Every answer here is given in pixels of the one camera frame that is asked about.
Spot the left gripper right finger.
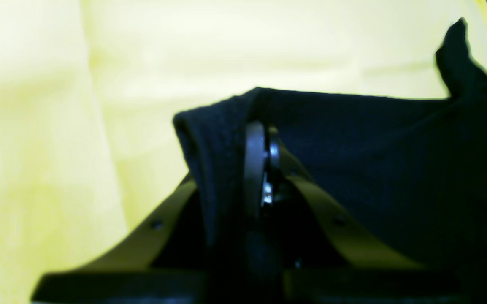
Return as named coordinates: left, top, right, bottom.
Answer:
left=265, top=127, right=459, bottom=304

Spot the black T-shirt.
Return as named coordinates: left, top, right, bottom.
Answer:
left=173, top=19, right=487, bottom=304

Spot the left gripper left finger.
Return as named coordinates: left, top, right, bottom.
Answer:
left=32, top=122, right=266, bottom=304

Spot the yellow table cloth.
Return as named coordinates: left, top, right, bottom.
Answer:
left=0, top=0, right=487, bottom=304

